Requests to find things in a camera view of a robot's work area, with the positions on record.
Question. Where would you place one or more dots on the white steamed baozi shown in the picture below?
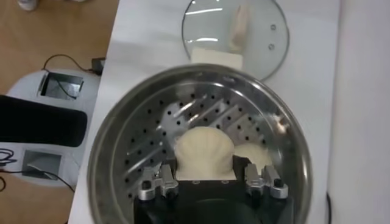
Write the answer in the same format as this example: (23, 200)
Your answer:
(204, 152)
(256, 155)

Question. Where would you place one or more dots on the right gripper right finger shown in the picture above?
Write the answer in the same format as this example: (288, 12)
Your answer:
(262, 181)

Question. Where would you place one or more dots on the perforated steel steamer basket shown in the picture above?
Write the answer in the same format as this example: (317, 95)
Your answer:
(146, 131)

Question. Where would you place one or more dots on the round glass pot lid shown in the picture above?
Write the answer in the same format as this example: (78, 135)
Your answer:
(213, 27)

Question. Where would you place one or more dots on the white and black robot torso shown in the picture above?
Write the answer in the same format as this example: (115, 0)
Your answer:
(42, 121)

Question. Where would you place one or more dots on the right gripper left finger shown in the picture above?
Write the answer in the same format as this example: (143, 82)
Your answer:
(155, 182)

